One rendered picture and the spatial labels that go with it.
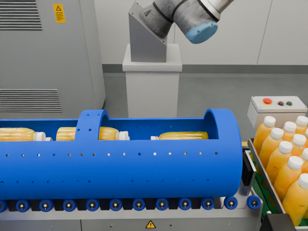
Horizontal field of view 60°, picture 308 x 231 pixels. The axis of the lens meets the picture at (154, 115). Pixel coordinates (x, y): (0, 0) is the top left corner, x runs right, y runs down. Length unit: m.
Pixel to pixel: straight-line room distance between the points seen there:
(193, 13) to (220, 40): 2.40
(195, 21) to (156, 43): 0.24
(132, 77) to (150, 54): 0.16
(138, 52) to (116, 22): 2.16
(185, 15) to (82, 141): 0.83
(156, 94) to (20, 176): 0.93
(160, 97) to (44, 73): 1.34
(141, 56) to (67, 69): 1.17
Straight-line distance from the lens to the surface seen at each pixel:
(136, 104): 1.58
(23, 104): 2.88
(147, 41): 1.43
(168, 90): 1.53
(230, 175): 0.79
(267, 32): 3.87
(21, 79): 2.73
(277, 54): 4.04
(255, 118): 1.19
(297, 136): 1.05
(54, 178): 0.81
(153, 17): 1.44
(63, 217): 0.98
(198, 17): 1.33
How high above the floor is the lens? 1.70
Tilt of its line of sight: 35 degrees down
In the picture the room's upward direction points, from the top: straight up
